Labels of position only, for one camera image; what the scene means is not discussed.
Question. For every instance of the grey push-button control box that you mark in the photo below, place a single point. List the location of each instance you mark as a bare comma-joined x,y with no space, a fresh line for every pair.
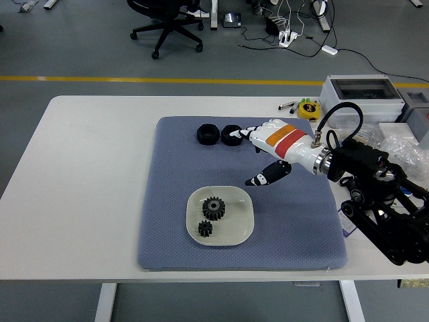
407,193

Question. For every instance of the grey table height controller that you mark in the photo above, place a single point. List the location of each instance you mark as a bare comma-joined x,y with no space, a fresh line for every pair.
306,284

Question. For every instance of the white square plate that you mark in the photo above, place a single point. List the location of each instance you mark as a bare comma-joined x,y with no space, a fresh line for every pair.
236,214

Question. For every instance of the black marker pen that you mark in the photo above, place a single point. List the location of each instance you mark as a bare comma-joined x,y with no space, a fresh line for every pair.
293,110

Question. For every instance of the green fibre connectors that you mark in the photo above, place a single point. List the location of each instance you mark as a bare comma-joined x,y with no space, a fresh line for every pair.
304,100

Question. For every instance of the grey electrical enclosure box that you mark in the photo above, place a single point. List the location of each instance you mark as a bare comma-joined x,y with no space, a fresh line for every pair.
375,100

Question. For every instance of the white power adapter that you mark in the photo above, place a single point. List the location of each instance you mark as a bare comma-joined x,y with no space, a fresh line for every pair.
329,50

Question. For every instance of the white power strip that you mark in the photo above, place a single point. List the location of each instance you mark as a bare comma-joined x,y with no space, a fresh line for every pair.
287,37

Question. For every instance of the white desk leg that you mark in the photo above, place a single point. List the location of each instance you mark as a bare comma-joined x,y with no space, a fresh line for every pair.
323,20
214,15

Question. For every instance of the black power adapter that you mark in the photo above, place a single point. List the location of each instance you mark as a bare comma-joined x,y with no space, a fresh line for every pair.
271,25

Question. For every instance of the black desk phone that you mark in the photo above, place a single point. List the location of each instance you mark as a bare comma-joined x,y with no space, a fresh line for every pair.
232,20

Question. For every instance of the purple-edged printed card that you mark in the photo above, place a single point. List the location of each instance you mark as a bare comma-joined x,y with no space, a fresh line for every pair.
345,224

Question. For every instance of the bag of clear small parts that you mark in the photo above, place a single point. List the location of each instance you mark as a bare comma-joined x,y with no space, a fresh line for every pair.
405,147

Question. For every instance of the flat white box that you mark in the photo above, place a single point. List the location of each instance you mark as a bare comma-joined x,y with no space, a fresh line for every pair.
397,131

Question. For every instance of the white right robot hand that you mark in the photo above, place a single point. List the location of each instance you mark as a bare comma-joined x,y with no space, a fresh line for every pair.
285,141

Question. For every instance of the yellow tape measure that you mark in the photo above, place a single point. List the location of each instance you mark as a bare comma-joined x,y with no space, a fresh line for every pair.
308,110

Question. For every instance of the small black gear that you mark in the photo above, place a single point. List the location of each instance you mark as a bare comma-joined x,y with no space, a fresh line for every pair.
204,228

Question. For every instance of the large black gear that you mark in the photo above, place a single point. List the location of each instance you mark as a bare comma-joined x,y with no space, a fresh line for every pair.
213,208

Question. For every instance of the black office chair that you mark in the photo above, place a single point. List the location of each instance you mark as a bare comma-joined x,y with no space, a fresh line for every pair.
167,23

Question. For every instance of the large black hex nut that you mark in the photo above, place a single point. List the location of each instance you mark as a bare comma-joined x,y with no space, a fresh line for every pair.
229,139
207,134

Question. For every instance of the white table leg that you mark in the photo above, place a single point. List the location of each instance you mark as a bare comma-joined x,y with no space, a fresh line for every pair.
105,302
352,302

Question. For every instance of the bag of blue resistors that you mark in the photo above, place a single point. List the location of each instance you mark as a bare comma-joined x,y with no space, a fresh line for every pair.
367,132

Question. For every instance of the silver transceiver module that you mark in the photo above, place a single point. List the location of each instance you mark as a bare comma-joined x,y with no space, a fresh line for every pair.
286,106

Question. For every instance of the blue-grey quilted mat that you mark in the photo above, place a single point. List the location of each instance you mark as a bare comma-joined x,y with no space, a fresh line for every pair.
174,167

